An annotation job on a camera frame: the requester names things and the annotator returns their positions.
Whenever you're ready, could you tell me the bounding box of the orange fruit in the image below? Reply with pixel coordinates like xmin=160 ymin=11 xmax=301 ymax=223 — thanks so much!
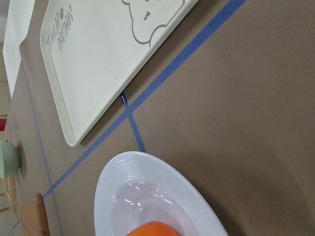
xmin=127 ymin=221 xmax=179 ymax=236

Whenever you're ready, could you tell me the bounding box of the wooden dish rack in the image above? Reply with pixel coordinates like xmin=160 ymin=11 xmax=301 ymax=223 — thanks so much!
xmin=0 ymin=177 xmax=15 ymax=215

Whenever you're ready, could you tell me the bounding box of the cream rectangular tray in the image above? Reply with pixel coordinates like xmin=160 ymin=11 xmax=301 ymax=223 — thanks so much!
xmin=40 ymin=0 xmax=195 ymax=147

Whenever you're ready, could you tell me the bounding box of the wooden cutting board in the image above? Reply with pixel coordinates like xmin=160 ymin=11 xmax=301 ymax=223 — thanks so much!
xmin=21 ymin=193 xmax=50 ymax=236

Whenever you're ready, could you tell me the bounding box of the white round plate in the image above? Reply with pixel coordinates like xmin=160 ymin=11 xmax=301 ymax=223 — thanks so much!
xmin=94 ymin=151 xmax=227 ymax=236

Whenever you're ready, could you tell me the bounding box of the green bowl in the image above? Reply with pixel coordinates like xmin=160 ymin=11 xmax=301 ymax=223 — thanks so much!
xmin=0 ymin=142 xmax=21 ymax=179

